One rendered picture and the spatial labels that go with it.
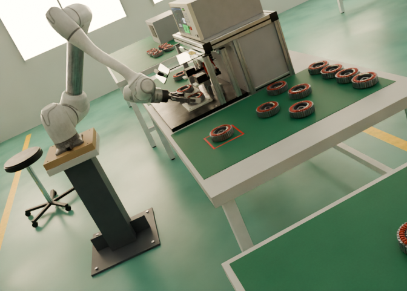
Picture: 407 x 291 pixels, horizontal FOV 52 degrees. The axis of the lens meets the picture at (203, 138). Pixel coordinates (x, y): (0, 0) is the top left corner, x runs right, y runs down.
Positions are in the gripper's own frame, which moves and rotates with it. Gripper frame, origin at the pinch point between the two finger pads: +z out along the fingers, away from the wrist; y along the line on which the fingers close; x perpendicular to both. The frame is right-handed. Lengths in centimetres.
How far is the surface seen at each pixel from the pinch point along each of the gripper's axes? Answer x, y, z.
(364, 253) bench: -5, 156, 3
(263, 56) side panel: 29.8, 20.0, 29.5
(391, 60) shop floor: 30, -98, 213
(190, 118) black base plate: -7.6, 17.8, -6.5
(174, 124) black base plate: -12.4, 16.1, -14.8
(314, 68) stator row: 28, 35, 52
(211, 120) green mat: -5.4, 29.3, 1.5
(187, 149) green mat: -15, 49, -15
